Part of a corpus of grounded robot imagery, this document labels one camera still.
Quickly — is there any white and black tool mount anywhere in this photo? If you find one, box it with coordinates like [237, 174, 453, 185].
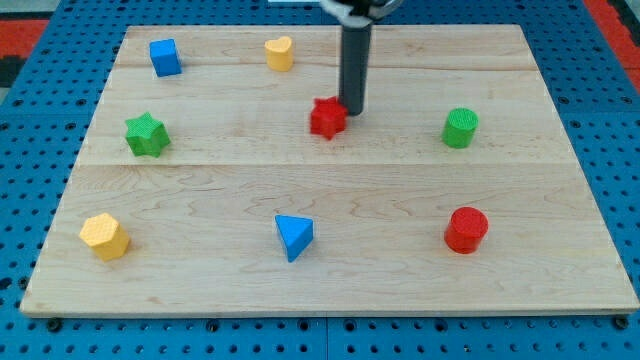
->
[319, 0, 403, 27]

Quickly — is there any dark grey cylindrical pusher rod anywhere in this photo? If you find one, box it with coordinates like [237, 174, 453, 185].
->
[338, 24, 372, 116]

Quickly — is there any red star block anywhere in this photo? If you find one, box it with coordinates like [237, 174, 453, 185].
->
[310, 96, 348, 140]

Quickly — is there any green star block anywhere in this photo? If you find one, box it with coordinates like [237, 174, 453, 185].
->
[125, 112, 171, 158]

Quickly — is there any yellow heart block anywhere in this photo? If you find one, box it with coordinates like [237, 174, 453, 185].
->
[264, 36, 294, 72]

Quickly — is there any green cylinder block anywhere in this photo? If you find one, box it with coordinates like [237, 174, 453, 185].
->
[441, 108, 479, 149]

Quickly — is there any light wooden board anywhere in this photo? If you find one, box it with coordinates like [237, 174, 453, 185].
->
[21, 25, 639, 318]

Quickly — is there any blue cube block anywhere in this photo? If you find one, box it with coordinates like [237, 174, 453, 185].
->
[149, 38, 182, 77]

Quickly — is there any blue triangle block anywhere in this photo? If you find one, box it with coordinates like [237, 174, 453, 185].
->
[275, 215, 314, 263]

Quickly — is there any red cylinder block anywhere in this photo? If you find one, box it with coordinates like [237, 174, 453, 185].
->
[444, 207, 489, 254]

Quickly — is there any yellow hexagon block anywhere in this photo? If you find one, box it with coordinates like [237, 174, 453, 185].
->
[79, 213, 130, 262]

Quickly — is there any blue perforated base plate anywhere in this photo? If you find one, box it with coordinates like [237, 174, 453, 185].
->
[1, 0, 639, 359]

